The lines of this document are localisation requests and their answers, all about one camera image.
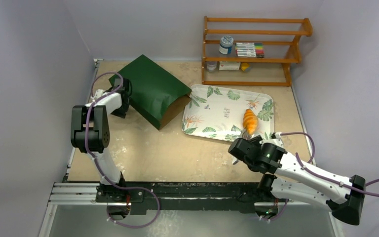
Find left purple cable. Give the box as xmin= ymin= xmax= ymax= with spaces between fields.
xmin=84 ymin=72 xmax=161 ymax=229

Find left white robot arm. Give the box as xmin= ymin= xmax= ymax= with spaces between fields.
xmin=71 ymin=77 xmax=132 ymax=202

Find coloured marker pen set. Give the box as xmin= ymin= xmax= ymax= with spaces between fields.
xmin=235 ymin=42 xmax=265 ymax=58

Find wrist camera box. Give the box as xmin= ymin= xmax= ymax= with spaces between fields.
xmin=267 ymin=132 xmax=285 ymax=148
xmin=90 ymin=89 xmax=106 ymax=102

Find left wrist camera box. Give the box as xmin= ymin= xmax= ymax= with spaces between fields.
xmin=90 ymin=89 xmax=106 ymax=102

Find leaf pattern tray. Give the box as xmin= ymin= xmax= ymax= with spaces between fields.
xmin=181 ymin=84 xmax=274 ymax=142

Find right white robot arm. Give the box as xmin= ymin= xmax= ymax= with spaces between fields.
xmin=228 ymin=132 xmax=365 ymax=226

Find yellow small object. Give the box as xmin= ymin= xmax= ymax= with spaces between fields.
xmin=240 ymin=62 xmax=251 ymax=72

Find small white box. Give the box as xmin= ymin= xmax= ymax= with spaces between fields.
xmin=219 ymin=61 xmax=241 ymax=71

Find orange fake croissant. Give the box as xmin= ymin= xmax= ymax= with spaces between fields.
xmin=242 ymin=109 xmax=259 ymax=135

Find small clear jar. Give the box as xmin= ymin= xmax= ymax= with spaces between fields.
xmin=206 ymin=61 xmax=217 ymax=72

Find orange wooden shelf rack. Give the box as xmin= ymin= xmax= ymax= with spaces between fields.
xmin=201 ymin=16 xmax=313 ymax=86

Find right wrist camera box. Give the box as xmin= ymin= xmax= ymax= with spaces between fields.
xmin=267 ymin=132 xmax=285 ymax=148

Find white jar blue lid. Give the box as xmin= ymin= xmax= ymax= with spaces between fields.
xmin=219 ymin=36 xmax=234 ymax=55

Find metal tongs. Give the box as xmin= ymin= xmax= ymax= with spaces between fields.
xmin=231 ymin=128 xmax=252 ymax=165

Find green paper bag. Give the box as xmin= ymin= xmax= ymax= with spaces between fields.
xmin=118 ymin=55 xmax=191 ymax=130

